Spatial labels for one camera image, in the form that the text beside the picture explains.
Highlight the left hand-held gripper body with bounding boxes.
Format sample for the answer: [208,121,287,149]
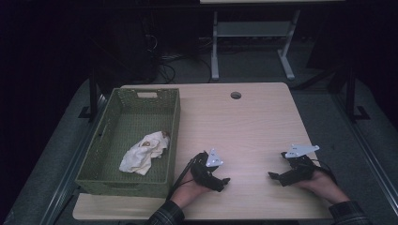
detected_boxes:
[190,148,224,189]

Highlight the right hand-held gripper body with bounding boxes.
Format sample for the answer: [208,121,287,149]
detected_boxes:
[280,143,321,186]

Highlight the white cloth with brown print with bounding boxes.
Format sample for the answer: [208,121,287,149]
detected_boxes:
[118,130,172,176]

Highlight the green woven basket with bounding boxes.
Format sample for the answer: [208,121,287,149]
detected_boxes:
[74,87,181,199]

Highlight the person's left hand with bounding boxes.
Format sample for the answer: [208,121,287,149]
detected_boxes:
[170,170,214,209]

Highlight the person's right hand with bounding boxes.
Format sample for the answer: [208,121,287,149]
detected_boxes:
[292,170,350,206]

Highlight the black metal stand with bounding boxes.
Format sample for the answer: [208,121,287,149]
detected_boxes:
[77,67,99,123]
[345,67,371,124]

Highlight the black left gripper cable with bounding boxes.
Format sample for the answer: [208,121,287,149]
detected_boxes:
[166,158,195,201]

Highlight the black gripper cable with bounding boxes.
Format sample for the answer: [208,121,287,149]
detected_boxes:
[311,158,339,186]
[166,158,195,201]

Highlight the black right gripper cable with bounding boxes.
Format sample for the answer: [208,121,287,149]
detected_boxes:
[311,158,339,186]

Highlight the aluminium rail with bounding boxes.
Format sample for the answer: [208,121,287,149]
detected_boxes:
[38,93,109,225]
[330,93,398,218]

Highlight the black floor cables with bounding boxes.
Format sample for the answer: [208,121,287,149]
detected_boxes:
[146,34,214,84]

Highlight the white metal table frame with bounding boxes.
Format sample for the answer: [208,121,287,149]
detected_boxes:
[200,0,345,82]

